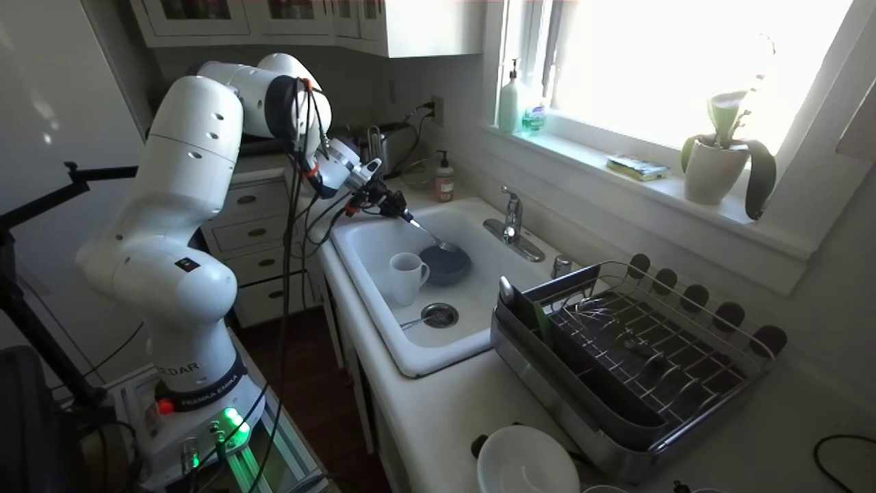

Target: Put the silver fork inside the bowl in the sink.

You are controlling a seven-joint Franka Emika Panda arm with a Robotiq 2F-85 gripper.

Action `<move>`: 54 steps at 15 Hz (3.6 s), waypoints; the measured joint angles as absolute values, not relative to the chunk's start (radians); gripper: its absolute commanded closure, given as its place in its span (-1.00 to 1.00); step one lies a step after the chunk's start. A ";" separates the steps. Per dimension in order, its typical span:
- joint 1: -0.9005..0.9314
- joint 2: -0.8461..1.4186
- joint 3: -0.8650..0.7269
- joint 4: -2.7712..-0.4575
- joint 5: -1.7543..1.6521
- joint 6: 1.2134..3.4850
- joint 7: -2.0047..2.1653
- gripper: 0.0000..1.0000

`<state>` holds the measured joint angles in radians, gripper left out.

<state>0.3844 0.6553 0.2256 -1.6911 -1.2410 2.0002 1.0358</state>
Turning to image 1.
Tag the silver sprayer cap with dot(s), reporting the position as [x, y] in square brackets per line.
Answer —
[562, 267]

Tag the window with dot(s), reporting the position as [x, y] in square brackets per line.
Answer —
[650, 68]

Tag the white sink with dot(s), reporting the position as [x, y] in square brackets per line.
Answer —
[479, 287]

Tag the white mug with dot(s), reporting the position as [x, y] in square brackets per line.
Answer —
[404, 281]

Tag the brown pump soap bottle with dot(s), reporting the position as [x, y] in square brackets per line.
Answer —
[444, 181]

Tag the wall socket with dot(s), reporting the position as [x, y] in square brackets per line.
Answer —
[436, 109]

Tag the clear dish soap bottle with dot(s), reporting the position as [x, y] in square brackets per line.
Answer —
[533, 120]

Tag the metal dish rack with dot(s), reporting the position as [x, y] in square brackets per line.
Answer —
[616, 411]

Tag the white drawer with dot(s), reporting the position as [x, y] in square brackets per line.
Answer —
[260, 301]
[253, 263]
[263, 198]
[239, 234]

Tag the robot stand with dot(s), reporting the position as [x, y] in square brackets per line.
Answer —
[287, 459]

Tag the silver tap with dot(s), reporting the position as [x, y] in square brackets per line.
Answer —
[512, 229]

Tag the yellow sponge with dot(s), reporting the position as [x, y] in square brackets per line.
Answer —
[636, 168]

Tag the silver fork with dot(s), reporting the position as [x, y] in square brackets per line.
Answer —
[431, 236]

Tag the plant in white pot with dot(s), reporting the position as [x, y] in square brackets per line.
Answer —
[715, 171]

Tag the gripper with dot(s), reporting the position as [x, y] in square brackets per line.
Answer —
[390, 202]

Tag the dark blue bowl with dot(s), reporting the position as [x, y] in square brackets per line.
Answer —
[448, 268]

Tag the white wall cabinets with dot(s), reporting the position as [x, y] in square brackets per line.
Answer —
[410, 27]

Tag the pale green pump bottle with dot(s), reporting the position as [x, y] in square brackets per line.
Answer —
[508, 103]

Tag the white plate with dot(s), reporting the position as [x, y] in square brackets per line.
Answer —
[523, 462]

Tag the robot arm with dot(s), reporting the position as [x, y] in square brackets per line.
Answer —
[185, 205]

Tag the silver toaster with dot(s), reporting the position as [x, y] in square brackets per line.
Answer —
[390, 147]

